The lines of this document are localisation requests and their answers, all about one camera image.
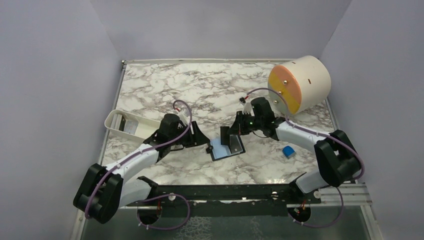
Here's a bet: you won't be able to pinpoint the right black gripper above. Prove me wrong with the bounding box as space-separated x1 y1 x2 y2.
227 111 263 136

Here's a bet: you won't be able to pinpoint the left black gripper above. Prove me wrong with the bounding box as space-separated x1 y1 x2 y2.
169 121 210 148

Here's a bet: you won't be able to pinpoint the black card holder blue sleeves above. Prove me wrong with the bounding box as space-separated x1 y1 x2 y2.
205 135 246 162

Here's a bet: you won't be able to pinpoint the dark credit card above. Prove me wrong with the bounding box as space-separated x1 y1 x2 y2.
220 126 239 147

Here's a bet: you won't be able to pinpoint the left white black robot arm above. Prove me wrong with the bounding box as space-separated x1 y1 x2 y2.
73 113 211 224

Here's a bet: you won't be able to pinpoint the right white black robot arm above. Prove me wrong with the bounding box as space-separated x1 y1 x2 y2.
227 97 363 204

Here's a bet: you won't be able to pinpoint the stack of credit cards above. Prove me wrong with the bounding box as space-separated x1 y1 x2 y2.
111 114 138 135

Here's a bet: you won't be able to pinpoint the white plastic tray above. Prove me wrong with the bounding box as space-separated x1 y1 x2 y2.
104 109 160 143

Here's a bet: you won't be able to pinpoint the small blue object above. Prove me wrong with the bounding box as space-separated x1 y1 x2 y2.
282 145 296 159

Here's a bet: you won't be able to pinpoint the cream cylinder drum colored face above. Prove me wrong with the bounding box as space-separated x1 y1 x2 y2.
267 55 332 115

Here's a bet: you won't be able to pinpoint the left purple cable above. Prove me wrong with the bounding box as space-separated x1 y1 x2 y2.
84 99 193 232

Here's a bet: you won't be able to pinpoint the purple cable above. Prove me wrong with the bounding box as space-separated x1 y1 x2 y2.
84 99 193 232
239 87 366 229

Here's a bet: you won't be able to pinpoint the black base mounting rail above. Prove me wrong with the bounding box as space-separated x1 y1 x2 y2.
130 182 321 218

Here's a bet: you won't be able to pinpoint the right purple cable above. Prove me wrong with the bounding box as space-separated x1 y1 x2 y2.
239 87 366 229

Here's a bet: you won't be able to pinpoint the aluminium table frame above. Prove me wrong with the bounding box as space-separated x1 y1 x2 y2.
69 58 383 240

